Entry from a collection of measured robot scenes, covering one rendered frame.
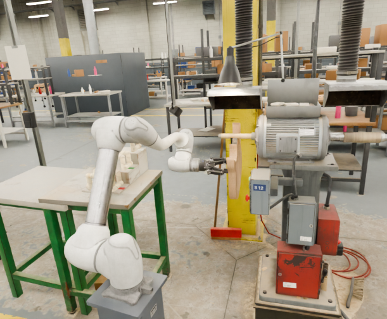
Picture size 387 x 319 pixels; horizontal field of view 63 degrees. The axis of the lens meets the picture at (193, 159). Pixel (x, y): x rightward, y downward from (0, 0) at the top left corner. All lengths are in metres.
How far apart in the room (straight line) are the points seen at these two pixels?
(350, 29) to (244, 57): 0.54
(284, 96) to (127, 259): 1.22
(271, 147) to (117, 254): 0.97
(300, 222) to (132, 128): 1.05
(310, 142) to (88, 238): 1.22
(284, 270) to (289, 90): 1.05
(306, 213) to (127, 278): 1.00
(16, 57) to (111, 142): 1.80
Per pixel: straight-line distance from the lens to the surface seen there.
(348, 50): 1.88
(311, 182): 1.88
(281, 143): 1.75
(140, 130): 1.51
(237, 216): 3.11
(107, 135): 1.59
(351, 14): 1.88
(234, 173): 1.80
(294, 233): 1.91
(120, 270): 1.47
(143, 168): 2.30
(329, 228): 2.01
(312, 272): 2.03
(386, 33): 6.75
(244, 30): 1.87
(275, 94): 1.91
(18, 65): 3.22
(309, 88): 1.92
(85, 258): 1.57
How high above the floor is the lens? 1.73
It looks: 18 degrees down
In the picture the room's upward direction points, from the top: 3 degrees counter-clockwise
